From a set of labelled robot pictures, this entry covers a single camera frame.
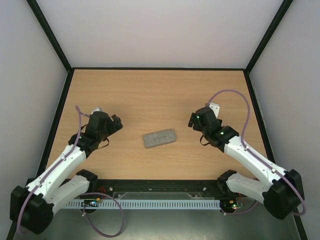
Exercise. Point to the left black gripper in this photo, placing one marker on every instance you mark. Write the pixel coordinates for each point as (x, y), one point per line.
(117, 121)

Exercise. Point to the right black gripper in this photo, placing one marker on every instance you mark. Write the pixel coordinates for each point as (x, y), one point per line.
(195, 122)

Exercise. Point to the grey glasses case green lining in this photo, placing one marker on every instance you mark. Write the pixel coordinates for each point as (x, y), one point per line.
(159, 138)

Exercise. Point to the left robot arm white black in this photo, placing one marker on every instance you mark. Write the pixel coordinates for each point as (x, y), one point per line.
(35, 205)

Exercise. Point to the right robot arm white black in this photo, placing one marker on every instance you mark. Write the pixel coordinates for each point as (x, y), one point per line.
(279, 190)

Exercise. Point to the left green circuit board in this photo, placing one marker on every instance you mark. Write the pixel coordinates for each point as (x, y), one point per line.
(91, 202)

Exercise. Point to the green circuit board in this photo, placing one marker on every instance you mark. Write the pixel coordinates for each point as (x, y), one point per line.
(234, 203)
(91, 202)

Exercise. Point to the right green circuit board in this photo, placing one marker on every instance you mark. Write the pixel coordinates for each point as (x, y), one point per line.
(234, 203)

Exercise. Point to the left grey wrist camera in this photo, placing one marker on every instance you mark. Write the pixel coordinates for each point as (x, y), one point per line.
(97, 109)

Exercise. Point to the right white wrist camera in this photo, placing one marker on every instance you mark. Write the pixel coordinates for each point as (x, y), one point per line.
(215, 108)

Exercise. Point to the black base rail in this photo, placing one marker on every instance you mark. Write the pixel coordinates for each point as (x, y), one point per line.
(202, 188)

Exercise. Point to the light blue slotted cable duct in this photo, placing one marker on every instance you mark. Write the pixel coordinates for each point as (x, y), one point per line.
(144, 204)

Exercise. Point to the black enclosure frame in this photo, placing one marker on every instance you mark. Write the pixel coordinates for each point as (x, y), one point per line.
(150, 62)

